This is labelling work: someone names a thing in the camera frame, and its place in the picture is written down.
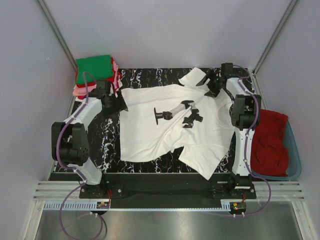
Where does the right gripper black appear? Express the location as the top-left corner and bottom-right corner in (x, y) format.
(195, 70), (222, 99)

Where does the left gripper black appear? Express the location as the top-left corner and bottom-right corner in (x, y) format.
(103, 90), (128, 119)

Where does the white t shirt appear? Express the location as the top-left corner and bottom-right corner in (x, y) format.
(119, 67), (235, 179)
(74, 79), (123, 102)

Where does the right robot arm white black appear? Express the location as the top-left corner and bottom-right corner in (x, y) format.
(197, 62), (261, 199)

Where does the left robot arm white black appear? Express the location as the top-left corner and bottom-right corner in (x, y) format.
(51, 80), (128, 198)

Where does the pink folded t shirt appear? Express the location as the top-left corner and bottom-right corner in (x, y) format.
(73, 61), (120, 96)

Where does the white folded t shirt bottom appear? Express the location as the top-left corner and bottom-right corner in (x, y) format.
(74, 79), (123, 102)

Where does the red folded t shirt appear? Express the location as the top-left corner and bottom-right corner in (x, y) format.
(76, 56), (118, 88)

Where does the magenta folded t shirt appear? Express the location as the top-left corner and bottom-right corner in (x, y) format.
(78, 95), (86, 101)

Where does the green folded t shirt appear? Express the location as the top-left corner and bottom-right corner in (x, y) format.
(75, 54), (115, 85)

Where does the salmon folded t shirt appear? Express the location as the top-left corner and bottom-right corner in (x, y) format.
(72, 87), (87, 97)

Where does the red crumpled t shirt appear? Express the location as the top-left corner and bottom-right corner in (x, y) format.
(251, 109), (289, 177)

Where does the blue plastic basket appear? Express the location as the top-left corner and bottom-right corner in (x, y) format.
(252, 121), (302, 182)

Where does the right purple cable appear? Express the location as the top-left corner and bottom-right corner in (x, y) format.
(204, 63), (272, 217)

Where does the purple cable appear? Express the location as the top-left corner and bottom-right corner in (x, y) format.
(204, 63), (272, 217)
(56, 71), (108, 240)

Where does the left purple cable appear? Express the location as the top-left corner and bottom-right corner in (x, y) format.
(56, 71), (108, 240)

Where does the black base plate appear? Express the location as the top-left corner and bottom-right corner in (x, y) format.
(79, 173), (257, 210)

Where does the aluminium rail frame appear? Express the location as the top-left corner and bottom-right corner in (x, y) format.
(33, 181), (305, 212)

